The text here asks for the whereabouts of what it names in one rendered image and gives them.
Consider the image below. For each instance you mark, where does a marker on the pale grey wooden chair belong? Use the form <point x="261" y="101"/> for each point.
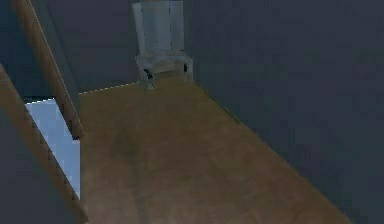
<point x="160" y="36"/>

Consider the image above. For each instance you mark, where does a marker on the brown wooden door frame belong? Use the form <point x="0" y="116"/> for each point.
<point x="50" y="70"/>

